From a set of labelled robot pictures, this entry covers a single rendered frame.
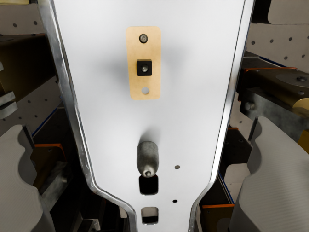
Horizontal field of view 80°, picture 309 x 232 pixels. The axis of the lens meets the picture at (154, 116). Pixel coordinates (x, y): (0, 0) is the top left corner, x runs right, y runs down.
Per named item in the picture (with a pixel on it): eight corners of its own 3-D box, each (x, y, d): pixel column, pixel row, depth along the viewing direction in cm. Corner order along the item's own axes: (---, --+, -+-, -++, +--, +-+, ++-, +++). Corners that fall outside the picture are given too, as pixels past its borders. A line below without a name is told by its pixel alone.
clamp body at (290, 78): (242, 67, 54) (370, 141, 23) (201, 68, 53) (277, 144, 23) (247, 43, 50) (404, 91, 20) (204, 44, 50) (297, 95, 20)
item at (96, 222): (117, 144, 64) (100, 230, 39) (109, 145, 64) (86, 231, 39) (116, 135, 62) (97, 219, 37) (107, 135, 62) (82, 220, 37)
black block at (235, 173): (219, 109, 60) (275, 182, 34) (189, 110, 60) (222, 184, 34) (221, 94, 57) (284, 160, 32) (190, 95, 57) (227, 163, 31)
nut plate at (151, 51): (160, 98, 24) (161, 102, 23) (130, 99, 24) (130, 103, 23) (160, 26, 20) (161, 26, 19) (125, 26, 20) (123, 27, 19)
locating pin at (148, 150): (157, 150, 30) (160, 183, 24) (137, 151, 30) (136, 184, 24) (157, 134, 29) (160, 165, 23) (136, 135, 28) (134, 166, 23)
